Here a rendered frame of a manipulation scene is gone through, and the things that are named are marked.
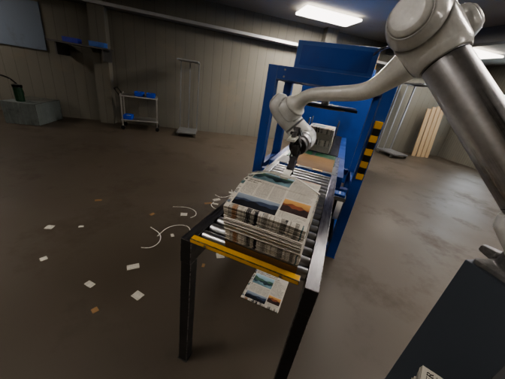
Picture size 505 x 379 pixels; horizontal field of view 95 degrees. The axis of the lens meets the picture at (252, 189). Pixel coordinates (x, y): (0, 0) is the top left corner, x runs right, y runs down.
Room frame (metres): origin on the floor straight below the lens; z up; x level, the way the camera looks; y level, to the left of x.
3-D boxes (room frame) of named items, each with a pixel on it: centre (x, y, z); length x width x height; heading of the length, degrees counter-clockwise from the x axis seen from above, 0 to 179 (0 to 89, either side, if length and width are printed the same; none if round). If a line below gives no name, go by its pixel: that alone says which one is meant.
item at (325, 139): (2.81, -0.70, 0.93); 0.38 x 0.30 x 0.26; 162
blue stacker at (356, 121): (4.84, -1.40, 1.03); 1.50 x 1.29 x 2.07; 162
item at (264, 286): (1.33, -0.23, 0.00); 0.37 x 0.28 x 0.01; 162
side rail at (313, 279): (1.22, -0.45, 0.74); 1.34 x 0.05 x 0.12; 162
